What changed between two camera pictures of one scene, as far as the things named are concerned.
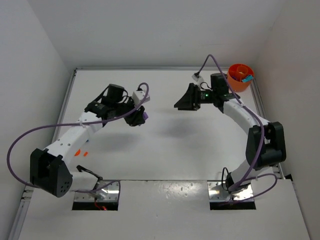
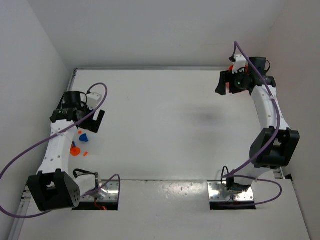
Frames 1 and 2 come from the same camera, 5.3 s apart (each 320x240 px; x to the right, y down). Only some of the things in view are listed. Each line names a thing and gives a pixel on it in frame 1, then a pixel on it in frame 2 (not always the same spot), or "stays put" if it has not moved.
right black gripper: (195, 96) → (230, 82)
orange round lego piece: (77, 153) stays put
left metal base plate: (106, 190) stays put
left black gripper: (133, 116) → (92, 124)
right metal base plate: (216, 192) stays put
